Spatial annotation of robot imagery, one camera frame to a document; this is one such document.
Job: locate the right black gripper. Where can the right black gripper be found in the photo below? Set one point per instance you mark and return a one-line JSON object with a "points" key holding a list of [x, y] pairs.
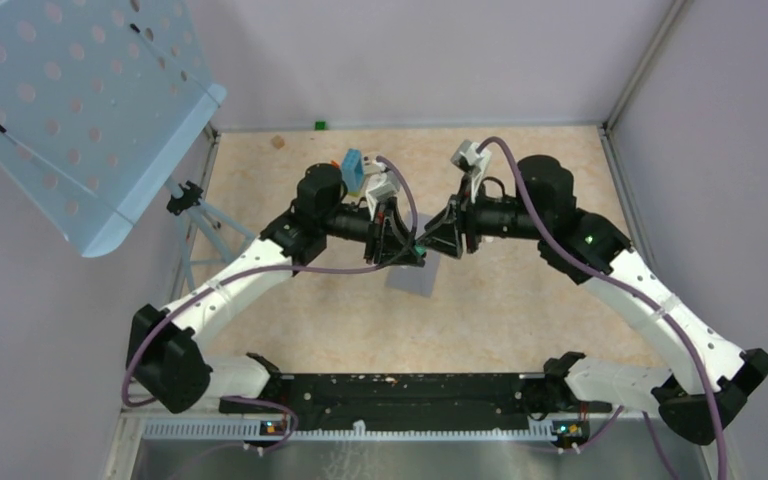
{"points": [[457, 221]]}

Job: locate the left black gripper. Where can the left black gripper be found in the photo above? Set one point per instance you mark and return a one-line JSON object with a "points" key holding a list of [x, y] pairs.
{"points": [[387, 233]]}

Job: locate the grey envelope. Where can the grey envelope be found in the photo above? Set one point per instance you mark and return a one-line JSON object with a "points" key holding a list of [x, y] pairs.
{"points": [[415, 280]]}

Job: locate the colourful toy block assembly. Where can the colourful toy block assembly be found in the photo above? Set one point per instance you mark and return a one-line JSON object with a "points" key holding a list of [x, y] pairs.
{"points": [[356, 168]]}

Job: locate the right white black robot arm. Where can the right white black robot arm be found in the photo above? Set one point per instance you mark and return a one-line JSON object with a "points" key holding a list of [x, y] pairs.
{"points": [[705, 380]]}

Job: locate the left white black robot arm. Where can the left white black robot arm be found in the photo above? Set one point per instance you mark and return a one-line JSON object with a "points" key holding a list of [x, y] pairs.
{"points": [[164, 361]]}

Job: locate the small tan wooden piece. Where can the small tan wooden piece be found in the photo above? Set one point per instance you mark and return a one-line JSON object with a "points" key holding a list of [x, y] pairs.
{"points": [[278, 142]]}

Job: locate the light blue perforated music stand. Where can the light blue perforated music stand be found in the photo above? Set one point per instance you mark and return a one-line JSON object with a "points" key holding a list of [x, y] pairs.
{"points": [[100, 101]]}

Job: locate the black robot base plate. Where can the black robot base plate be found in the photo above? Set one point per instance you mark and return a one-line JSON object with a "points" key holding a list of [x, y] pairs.
{"points": [[436, 402]]}

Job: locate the white slotted cable duct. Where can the white slotted cable duct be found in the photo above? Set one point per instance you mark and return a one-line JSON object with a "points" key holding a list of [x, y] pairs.
{"points": [[255, 430]]}

